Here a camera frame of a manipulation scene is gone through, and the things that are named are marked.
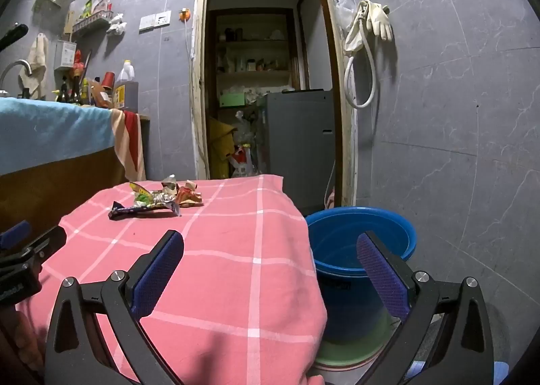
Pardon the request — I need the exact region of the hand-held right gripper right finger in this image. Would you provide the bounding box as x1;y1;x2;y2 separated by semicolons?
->
356;231;495;385

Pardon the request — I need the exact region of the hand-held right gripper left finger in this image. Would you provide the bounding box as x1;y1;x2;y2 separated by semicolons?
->
44;230;185;385

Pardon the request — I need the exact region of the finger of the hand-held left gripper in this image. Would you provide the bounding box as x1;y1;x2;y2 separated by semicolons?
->
0;220;32;251
23;226;67;268

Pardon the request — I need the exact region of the blue plastic bucket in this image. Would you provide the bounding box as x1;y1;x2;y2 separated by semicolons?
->
304;206;417;343

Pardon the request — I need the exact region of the purple snack wrapper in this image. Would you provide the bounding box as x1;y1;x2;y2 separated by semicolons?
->
108;200;182;220

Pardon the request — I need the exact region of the silver wrapper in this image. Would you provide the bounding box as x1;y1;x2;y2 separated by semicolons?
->
150;174;180;204

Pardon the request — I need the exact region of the green yellow snack wrapper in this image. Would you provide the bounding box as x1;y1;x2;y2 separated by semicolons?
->
129;181;155;205

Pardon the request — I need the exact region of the orange snack wrapper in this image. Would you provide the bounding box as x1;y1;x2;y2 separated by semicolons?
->
175;180;204;208

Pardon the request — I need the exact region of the pink checked cloth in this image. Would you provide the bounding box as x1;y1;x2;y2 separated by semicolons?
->
15;174;327;385

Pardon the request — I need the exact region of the green plastic basin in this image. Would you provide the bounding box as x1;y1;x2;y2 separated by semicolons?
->
314;313;406;371

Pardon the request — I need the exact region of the blue towel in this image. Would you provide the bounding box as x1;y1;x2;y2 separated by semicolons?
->
0;97;116;177

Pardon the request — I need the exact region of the orange red striped towel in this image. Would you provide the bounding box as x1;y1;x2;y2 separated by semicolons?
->
110;108;147;182

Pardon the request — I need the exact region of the white red plastic bag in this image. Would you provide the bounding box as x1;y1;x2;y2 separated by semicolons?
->
230;142;259;178

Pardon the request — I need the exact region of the yellow bag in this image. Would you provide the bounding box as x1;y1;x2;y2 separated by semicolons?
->
207;116;237;179

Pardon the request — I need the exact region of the grey washing machine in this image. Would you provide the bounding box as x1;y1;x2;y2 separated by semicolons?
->
264;89;337;217

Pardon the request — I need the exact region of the brown packet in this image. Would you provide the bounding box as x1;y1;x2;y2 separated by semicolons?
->
89;81;114;109

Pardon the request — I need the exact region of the clear crumpled plastic bag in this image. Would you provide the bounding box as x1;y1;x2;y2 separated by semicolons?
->
234;110;258;145

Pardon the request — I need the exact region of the metal faucet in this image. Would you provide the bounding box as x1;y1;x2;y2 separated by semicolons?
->
0;60;33;92

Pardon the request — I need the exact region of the large sauce jug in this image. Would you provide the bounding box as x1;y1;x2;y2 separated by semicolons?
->
113;59;140;112

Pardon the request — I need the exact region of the beige hanging cloth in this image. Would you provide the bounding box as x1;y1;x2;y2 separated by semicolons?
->
18;32;49;99

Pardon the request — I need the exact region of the green box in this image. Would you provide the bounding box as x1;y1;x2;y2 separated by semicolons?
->
219;92;247;108

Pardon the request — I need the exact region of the wooden shelf unit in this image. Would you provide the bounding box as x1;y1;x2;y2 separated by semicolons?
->
209;8;302;94

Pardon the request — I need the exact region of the white crumpled bag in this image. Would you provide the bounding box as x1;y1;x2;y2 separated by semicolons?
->
106;12;128;36

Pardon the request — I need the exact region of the cream rubber glove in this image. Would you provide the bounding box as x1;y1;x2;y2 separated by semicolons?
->
365;0;394;40
345;1;370;57

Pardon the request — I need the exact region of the white wall box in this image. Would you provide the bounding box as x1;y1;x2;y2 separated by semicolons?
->
54;40;77;70

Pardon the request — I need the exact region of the black handle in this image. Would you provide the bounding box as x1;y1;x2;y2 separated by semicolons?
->
0;24;29;52

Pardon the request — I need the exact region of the wooden door frame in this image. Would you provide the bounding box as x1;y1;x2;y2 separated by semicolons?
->
188;0;359;208

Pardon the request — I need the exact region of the white hose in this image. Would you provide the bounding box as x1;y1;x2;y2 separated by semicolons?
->
344;16;377;109

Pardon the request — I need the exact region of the wall shelf rack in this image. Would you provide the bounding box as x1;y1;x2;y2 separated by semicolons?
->
72;0;114;35

